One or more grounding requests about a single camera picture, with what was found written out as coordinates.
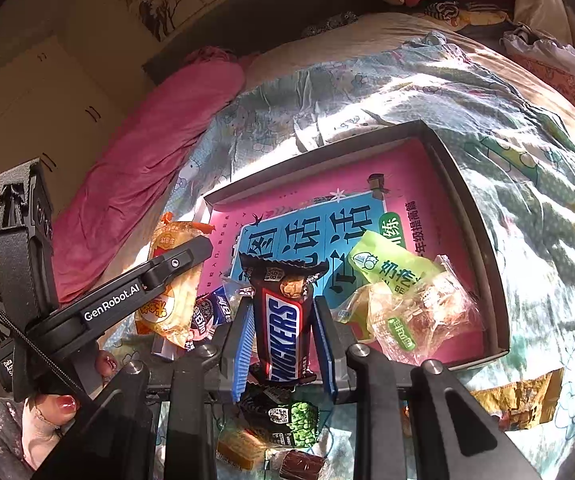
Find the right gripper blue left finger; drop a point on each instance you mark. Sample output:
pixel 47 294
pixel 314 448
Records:
pixel 237 353

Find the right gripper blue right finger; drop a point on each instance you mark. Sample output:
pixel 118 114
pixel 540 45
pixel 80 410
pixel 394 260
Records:
pixel 332 340

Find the blue Oreo cookie packet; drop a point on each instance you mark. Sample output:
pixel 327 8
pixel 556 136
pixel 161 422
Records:
pixel 210 311

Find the brown Snickers bar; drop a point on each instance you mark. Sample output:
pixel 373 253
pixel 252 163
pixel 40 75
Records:
pixel 282 303

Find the orange bread packet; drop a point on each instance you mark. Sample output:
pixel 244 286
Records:
pixel 169 315

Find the green pastry packet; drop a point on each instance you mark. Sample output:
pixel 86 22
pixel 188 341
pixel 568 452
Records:
pixel 378 259

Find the clear green-label pastry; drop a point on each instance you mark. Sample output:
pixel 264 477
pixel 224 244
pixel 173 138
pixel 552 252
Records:
pixel 411 327

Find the clear small cake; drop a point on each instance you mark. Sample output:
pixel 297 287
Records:
pixel 241 448

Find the left hand painted nails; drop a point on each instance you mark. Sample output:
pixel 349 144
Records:
pixel 44 416

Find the black green pea snack packet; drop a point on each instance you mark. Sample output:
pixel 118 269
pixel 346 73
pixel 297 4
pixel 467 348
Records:
pixel 276 417

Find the small brown wrapped candy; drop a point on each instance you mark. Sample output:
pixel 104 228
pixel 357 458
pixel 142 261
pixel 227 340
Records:
pixel 297 465

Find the pink and blue book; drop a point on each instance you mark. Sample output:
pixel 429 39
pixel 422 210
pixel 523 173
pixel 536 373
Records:
pixel 312 208

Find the pink quilt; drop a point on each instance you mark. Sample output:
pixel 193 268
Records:
pixel 137 167

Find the dark cardboard box tray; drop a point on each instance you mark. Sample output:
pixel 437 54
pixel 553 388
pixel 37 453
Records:
pixel 493 341

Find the yellow cow print snack bar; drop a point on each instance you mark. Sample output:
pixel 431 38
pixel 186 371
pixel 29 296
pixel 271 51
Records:
pixel 523 405

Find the Hello Kitty patterned blanket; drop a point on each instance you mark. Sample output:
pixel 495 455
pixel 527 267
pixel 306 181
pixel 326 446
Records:
pixel 514 142

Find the beige wardrobe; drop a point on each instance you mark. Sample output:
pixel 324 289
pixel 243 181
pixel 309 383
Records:
pixel 52 110

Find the dark wooden headboard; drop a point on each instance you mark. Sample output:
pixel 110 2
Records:
pixel 248 26

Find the white plastic bag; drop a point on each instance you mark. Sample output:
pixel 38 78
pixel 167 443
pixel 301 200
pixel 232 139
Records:
pixel 544 49

